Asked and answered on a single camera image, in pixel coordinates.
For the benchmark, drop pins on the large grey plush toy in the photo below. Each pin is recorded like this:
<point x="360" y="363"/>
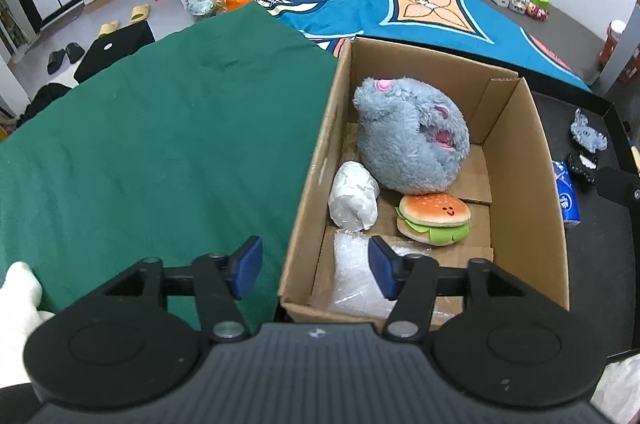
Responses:
<point x="405" y="138"/>

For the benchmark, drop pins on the row of small figurines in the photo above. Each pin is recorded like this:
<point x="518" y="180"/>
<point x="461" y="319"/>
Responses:
<point x="527" y="7"/>

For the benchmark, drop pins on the green blanket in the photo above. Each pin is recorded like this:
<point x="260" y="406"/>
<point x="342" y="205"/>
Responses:
<point x="150" y="143"/>

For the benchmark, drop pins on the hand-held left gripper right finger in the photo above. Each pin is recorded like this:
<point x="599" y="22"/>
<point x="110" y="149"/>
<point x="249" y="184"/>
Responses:
<point x="382" y="266"/>

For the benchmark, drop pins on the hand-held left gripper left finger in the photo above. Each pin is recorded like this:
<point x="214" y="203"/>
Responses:
<point x="247" y="266"/>

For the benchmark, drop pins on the white wad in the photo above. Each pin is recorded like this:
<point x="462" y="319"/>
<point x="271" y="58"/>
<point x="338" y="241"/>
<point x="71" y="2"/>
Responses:
<point x="352" y="196"/>

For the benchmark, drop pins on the white fleece blanket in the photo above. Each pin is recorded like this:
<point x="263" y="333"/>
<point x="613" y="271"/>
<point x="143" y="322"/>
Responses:
<point x="20" y="304"/>

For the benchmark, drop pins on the shallow black tray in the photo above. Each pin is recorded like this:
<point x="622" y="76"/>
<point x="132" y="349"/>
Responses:
<point x="600" y="264"/>

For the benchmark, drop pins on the grey bench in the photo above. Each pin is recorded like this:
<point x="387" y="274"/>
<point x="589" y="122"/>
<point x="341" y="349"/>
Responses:
<point x="565" y="38"/>

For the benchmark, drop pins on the small grey plush toy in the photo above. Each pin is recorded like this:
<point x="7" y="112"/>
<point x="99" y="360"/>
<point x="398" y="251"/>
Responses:
<point x="589" y="133"/>

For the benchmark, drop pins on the black dotted stool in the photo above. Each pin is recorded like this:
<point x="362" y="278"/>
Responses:
<point x="120" y="46"/>

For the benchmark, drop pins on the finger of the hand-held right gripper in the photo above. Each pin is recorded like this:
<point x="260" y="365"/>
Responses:
<point x="620" y="186"/>

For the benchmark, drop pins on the blue printed blanket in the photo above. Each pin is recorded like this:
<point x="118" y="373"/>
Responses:
<point x="360" y="8"/>

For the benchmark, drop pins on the clear crinkled plastic bag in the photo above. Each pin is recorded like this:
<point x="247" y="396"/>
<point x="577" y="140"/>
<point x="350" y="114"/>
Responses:
<point x="205" y="6"/>

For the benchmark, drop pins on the clear bubble plastic bag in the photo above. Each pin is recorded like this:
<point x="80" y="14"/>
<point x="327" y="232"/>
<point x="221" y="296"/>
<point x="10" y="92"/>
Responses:
<point x="355" y="274"/>

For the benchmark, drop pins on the burger plush toy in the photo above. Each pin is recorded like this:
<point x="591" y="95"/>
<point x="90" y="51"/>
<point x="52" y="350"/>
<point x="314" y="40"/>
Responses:
<point x="432" y="216"/>

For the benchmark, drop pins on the grey desk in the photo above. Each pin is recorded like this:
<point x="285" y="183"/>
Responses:
<point x="622" y="58"/>

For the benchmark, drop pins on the brown cardboard box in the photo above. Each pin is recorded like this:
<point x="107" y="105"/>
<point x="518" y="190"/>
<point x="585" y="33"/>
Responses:
<point x="530" y="184"/>

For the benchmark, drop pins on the black slipper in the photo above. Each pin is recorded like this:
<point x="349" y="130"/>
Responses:
<point x="56" y="61"/>
<point x="75" y="52"/>

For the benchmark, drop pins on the small black plush toy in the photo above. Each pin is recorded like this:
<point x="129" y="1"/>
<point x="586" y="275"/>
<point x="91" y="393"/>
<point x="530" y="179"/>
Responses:
<point x="582" y="168"/>

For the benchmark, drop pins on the blue tissue pack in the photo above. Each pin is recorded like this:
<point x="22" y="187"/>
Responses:
<point x="567" y="199"/>

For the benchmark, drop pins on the pile of dark clothes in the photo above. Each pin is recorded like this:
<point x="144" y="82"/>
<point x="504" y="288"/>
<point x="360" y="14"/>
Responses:
<point x="45" y="101"/>

